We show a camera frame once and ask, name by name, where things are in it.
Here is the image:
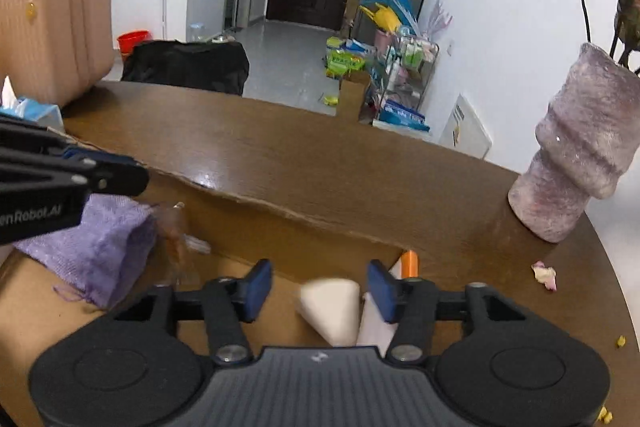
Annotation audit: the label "red bucket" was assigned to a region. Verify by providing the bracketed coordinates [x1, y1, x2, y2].
[117, 31, 152, 60]

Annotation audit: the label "orange tube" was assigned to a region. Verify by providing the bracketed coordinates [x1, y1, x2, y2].
[400, 251, 420, 280]

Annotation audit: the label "pink textured vase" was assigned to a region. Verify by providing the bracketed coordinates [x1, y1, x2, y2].
[507, 42, 640, 244]

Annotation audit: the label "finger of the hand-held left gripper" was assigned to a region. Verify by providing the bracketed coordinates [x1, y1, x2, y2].
[0, 147, 151, 198]
[0, 116, 144, 166]

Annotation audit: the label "black duffel bag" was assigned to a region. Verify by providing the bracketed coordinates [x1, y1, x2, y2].
[121, 40, 250, 96]

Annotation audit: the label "blue tissue pack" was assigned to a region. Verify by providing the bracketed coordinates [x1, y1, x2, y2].
[0, 77, 65, 132]

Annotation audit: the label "fallen pink petal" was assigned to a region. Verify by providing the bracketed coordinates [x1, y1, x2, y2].
[531, 261, 557, 291]

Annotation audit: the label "lavender decorative branches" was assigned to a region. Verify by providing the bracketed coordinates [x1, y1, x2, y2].
[417, 0, 453, 40]

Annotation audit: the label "scattered yellow flower bits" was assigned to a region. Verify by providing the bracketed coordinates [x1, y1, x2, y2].
[599, 335, 627, 424]

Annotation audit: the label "orange pumpkin print cardboard box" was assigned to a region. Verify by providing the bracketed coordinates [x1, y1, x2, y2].
[0, 129, 553, 427]

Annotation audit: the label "green snack packs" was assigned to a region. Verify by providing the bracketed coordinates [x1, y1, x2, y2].
[325, 37, 377, 80]

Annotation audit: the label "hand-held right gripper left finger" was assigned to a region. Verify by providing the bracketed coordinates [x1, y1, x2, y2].
[107, 258, 274, 365]

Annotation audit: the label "purple knitted towel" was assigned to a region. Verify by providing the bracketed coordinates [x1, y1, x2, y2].
[12, 194, 158, 310]

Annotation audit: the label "brown cardboard carton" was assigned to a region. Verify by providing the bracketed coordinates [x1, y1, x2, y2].
[339, 71, 372, 122]

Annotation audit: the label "white soft wedge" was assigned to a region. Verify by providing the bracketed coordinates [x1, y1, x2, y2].
[297, 278, 362, 348]

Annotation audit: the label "clear plastic wrap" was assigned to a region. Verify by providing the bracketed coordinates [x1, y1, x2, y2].
[150, 202, 212, 287]

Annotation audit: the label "white leaning board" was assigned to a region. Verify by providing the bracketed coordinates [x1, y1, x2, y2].
[439, 94, 493, 160]

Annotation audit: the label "wire shelf rack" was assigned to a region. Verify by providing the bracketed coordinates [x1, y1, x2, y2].
[372, 29, 440, 130]

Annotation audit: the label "pink hard suitcase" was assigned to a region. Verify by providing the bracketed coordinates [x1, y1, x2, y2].
[0, 0, 113, 105]

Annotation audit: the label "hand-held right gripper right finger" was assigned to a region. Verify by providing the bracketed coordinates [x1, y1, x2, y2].
[366, 259, 531, 365]

